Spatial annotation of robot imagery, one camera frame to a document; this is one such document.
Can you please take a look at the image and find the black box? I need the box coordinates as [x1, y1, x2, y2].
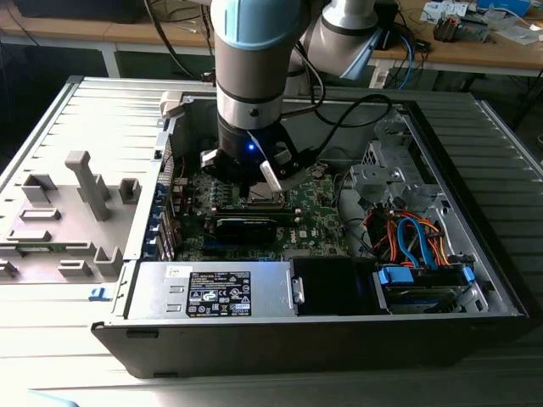
[12, 0, 143, 25]

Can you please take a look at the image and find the clear plastic bag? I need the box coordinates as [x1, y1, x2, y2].
[487, 16, 543, 47]

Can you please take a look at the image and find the metal socket cover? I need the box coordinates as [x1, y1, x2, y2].
[240, 186, 294, 209]

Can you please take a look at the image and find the green RAM stick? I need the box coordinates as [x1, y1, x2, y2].
[19, 242, 92, 254]

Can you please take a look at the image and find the metal drive cage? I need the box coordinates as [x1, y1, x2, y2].
[350, 118, 445, 213]

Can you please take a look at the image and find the blue box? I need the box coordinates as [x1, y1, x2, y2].
[477, 0, 531, 16]

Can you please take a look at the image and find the finned heat sink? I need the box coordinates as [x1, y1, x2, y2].
[432, 11, 462, 43]

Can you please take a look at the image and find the white printed paper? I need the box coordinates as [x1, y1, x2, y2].
[423, 0, 470, 20]

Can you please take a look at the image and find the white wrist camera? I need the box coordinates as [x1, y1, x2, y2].
[258, 159, 305, 194]

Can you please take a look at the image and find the grey parts rack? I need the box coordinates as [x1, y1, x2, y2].
[0, 150, 143, 286]

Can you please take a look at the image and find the CPU socket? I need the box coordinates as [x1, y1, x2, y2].
[237, 181, 294, 209]

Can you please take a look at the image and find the blue hanging cable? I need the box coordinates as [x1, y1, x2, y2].
[398, 33, 421, 91]

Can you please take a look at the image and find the hard disk in blue carrier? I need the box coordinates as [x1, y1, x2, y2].
[372, 262, 476, 315]

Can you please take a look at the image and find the small white box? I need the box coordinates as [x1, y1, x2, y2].
[367, 67, 390, 90]

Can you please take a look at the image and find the blue wire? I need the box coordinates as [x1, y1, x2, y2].
[396, 214, 440, 270]

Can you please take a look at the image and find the grey power supply unit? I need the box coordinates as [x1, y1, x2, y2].
[126, 260, 306, 321]

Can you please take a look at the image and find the black PC case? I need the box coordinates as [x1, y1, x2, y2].
[91, 86, 531, 381]

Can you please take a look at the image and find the orange wire bundle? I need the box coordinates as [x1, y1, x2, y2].
[363, 206, 454, 267]

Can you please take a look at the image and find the long wooden desk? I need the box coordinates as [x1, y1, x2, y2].
[0, 0, 543, 80]

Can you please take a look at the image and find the grey metal device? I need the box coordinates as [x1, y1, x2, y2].
[460, 14, 489, 43]

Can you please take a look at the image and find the black graphics card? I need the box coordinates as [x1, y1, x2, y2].
[215, 216, 279, 246]

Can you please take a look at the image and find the black monitor stand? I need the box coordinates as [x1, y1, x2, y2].
[375, 0, 402, 51]

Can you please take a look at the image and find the green motherboard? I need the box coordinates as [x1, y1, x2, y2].
[171, 163, 353, 262]

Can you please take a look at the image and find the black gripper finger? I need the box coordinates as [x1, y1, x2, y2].
[244, 169, 260, 197]
[211, 163, 247, 197]

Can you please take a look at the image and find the black camera cable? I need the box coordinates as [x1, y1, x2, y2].
[292, 42, 394, 160]

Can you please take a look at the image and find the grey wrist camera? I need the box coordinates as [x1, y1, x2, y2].
[199, 148, 222, 173]

